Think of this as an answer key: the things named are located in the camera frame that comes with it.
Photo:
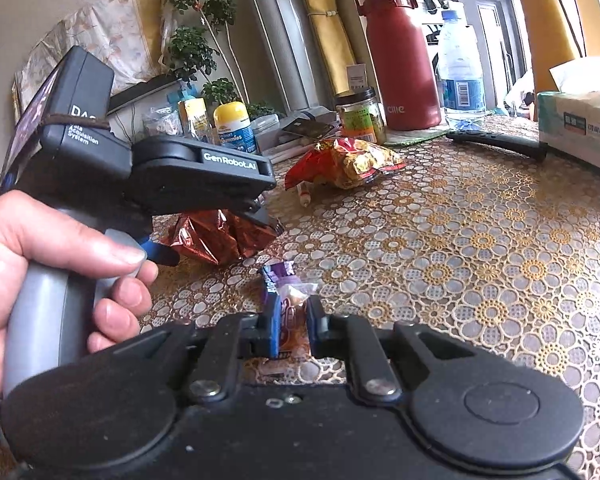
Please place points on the purple candy packet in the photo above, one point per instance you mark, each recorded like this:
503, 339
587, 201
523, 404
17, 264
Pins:
292, 325

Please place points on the yellow curtain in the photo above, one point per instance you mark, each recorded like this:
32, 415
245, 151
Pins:
325, 10
540, 10

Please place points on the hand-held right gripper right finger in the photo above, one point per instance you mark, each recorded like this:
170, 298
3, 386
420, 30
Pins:
316, 327

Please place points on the person's left hand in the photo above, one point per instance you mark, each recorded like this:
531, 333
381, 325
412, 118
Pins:
10, 260

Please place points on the television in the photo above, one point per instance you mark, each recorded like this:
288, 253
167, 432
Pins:
145, 87

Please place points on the sausage stick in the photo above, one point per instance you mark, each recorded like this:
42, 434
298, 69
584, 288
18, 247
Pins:
305, 197

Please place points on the stack of papers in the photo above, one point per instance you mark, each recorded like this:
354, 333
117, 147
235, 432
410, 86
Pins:
300, 127

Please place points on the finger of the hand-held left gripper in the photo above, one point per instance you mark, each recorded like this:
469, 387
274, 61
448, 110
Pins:
157, 254
265, 217

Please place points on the clear plastic water bottle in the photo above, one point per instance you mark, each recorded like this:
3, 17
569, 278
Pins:
460, 70

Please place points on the floral cloth cover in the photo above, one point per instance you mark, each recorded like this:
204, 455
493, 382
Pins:
115, 30

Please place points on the tissue box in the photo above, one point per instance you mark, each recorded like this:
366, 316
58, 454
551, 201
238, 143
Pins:
580, 125

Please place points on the red yellow snack bag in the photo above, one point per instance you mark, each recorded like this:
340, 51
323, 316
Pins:
350, 165

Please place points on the green coaster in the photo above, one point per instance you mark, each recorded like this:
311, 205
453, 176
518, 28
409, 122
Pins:
415, 136

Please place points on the yellow-lid supplement bottle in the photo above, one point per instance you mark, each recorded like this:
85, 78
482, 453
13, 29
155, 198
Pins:
235, 130

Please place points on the black remote control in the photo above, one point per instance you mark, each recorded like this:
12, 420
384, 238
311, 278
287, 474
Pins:
505, 144

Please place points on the glass jar black lid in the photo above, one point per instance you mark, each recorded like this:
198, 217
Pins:
360, 120

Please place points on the grey sheer curtain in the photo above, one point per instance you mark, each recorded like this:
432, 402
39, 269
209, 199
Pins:
275, 35

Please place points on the white tag card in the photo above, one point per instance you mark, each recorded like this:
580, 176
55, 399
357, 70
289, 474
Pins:
357, 77

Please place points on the brown red foil snack bag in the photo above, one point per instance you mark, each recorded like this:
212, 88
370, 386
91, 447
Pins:
205, 240

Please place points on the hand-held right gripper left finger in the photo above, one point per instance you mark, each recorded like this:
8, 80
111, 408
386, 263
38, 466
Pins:
274, 325

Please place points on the red water bottle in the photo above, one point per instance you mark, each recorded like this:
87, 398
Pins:
400, 60

